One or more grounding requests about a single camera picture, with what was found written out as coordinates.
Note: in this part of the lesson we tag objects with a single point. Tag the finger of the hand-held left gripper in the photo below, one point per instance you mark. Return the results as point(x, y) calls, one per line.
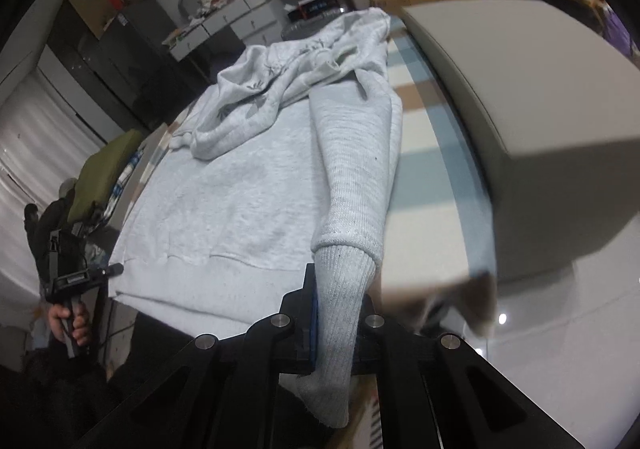
point(107, 270)

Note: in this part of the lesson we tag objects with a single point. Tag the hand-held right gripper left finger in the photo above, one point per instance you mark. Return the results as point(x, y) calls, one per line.
point(314, 329)

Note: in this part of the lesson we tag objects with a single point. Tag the red packet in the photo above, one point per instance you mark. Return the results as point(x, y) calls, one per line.
point(115, 0)

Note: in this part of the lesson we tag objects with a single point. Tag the large cardboard box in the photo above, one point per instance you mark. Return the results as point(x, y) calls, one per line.
point(87, 9)

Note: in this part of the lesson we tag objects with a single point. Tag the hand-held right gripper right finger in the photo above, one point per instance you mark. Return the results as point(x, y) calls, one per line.
point(395, 346)

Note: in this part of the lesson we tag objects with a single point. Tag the white curtain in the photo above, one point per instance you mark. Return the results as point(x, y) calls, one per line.
point(35, 154)

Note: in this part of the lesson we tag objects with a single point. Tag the light grey hoodie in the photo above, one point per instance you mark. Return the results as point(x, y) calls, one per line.
point(240, 194)

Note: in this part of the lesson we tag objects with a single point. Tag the dark grey cabinet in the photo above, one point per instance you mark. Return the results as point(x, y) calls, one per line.
point(125, 64)

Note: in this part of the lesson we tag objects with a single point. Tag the beige padded headboard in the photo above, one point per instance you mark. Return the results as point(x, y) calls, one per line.
point(540, 104)

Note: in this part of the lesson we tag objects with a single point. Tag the checked pastel blanket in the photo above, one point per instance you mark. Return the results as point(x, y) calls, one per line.
point(430, 154)

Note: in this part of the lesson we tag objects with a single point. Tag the black electronic device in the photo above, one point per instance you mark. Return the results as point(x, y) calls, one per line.
point(317, 3)

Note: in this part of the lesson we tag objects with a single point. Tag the person's left hand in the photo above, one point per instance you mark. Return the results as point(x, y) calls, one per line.
point(84, 331)

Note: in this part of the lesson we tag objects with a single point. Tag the white desk with drawers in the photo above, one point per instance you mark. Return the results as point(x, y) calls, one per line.
point(235, 21)

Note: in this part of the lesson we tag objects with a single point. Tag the olive green cushion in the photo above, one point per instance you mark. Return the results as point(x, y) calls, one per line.
point(100, 174)

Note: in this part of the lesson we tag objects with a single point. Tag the person's dark pants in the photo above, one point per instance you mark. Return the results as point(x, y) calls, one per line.
point(75, 404)

